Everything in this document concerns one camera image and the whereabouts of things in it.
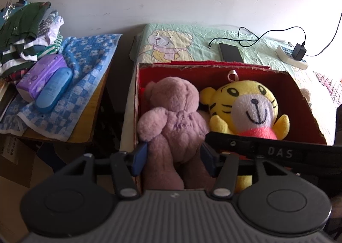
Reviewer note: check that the pink teddy bear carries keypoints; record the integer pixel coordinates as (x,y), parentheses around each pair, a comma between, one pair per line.
(173,120)

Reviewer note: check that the yellow wooden table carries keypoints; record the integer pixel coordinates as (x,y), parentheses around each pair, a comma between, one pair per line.
(85,128)

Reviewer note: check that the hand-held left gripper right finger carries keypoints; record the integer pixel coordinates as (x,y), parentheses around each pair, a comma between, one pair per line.
(209,160)

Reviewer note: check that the white power strip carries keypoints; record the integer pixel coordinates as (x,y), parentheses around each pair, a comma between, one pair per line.
(283,55)

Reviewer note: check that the blue checked towel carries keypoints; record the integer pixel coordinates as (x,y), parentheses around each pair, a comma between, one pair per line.
(88,72)

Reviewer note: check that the black charger adapter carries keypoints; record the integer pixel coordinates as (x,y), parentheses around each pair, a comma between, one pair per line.
(298,51)

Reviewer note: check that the black smartphone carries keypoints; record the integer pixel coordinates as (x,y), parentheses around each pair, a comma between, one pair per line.
(231,53)

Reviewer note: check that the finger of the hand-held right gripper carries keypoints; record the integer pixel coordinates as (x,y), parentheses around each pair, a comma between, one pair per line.
(229,144)

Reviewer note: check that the blue glasses case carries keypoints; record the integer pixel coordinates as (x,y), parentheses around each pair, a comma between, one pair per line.
(53,90)

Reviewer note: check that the red cardboard box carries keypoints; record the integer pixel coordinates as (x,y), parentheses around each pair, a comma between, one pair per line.
(208,74)

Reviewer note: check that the purple tissue pack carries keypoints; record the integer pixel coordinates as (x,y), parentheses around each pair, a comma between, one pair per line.
(40,72)

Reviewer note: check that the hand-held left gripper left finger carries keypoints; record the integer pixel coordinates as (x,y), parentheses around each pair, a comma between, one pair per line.
(139,158)

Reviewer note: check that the pile of folded clothes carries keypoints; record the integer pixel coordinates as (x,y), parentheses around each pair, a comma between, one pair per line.
(24,18)

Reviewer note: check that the dark patterned cloth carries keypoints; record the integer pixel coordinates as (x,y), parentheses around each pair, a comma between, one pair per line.
(331,85)

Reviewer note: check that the cartoon printed bed sheet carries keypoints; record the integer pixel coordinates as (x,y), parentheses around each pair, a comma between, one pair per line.
(195,34)

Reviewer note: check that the yellow tiger plush toy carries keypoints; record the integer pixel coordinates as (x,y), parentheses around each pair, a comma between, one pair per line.
(253,106)

